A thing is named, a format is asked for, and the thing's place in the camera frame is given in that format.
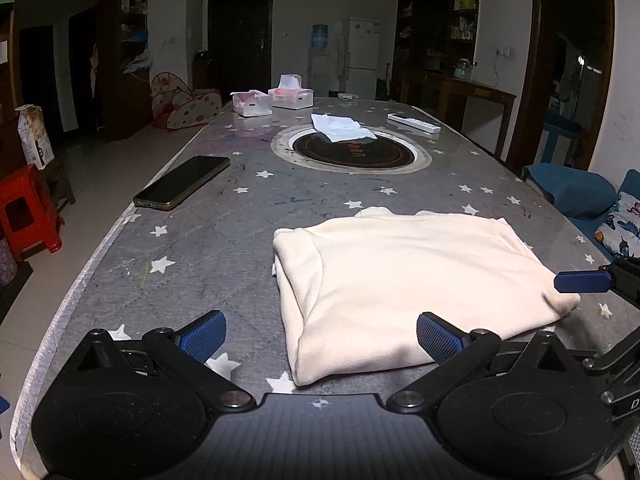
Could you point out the round black induction cooktop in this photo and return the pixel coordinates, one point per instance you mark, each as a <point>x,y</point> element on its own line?
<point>360,155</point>

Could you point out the butterfly print cushion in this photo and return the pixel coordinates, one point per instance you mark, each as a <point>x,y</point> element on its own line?
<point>620,225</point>

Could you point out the pink plastic box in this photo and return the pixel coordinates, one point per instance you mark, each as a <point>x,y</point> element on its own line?
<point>252,105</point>

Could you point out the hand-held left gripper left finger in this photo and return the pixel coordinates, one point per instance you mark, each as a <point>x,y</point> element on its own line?
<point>205,335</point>

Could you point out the tall wooden display cabinet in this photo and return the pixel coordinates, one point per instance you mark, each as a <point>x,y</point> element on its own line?
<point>420,20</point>

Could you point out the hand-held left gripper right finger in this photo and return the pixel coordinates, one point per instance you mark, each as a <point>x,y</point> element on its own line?
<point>440,335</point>

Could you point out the small flat packet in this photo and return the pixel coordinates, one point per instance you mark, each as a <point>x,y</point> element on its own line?
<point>347,96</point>

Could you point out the white remote control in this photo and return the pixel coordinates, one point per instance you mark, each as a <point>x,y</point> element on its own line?
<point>415,122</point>

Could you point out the white water dispenser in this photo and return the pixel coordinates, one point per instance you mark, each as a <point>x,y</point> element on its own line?
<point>320,72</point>

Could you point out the blue sofa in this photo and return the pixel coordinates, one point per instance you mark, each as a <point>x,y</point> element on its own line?
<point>570,187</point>

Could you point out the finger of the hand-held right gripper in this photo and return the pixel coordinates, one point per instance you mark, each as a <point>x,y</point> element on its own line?
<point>615,360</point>
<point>582,281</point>

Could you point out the crumpled white tissue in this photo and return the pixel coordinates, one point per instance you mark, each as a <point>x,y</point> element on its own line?
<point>340,127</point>

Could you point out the blue water bottle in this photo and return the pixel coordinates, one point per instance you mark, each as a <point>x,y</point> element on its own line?
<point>320,37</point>

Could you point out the grey star table cover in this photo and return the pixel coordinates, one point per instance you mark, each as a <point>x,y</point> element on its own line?
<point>225,240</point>

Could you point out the black smartphone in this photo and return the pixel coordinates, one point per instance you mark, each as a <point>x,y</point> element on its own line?
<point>182,180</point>

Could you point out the white paper carton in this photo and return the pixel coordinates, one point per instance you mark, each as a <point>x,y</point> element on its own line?
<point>35,135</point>

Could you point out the dark wooden shelf unit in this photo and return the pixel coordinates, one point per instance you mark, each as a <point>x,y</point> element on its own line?
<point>112,60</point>

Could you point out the cream sweater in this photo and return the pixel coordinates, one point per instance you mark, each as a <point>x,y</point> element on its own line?
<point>400,280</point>

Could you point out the wooden side table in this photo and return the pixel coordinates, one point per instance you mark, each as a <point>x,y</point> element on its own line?
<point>475,90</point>

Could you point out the pink white tissue box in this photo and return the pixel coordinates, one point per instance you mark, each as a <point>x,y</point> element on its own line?
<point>290,97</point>

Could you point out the white refrigerator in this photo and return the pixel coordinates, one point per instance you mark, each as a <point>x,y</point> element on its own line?
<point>363,55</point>

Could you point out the dark wooden door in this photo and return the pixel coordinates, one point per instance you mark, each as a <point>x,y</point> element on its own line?
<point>240,35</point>

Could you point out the teal glass jar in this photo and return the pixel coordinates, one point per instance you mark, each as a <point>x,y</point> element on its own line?
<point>463,70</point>

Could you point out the red plastic stool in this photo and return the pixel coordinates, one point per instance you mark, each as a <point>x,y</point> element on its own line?
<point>25,200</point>

